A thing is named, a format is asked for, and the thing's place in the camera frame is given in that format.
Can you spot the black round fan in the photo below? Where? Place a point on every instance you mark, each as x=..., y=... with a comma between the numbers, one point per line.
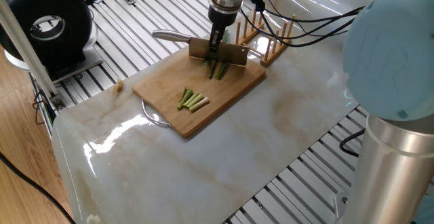
x=71, y=17

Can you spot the aluminium frame post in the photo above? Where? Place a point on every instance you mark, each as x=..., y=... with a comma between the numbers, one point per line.
x=27, y=47

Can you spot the steel kitchen knife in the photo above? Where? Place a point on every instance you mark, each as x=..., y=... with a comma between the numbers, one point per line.
x=230, y=54

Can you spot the small tan garlic scrap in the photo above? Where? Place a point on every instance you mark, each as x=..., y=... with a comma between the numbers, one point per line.
x=119, y=85

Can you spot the bamboo cutting board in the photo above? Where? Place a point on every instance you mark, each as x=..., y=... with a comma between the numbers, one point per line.
x=237, y=95

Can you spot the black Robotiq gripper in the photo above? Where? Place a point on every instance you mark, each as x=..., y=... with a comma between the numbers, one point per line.
x=224, y=12

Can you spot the long green garlic leaf piece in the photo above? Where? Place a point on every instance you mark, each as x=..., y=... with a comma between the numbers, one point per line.
x=222, y=70

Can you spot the wooden slotted rack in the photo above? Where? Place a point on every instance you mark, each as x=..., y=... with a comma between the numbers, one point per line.
x=271, y=47

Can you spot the white marble pattern mat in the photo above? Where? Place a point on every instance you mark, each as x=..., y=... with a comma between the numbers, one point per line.
x=224, y=170

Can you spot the short white garlic piece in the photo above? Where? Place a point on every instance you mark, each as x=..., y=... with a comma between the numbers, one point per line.
x=194, y=102
x=201, y=104

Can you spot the short green garlic piece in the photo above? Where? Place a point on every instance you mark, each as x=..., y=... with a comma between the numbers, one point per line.
x=189, y=100
x=184, y=98

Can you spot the green garlic stalk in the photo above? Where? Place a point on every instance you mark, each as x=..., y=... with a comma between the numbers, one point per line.
x=210, y=64

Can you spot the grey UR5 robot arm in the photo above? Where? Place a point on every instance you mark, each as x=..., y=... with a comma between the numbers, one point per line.
x=393, y=68

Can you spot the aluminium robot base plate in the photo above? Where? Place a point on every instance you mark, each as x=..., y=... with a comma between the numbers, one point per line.
x=346, y=210

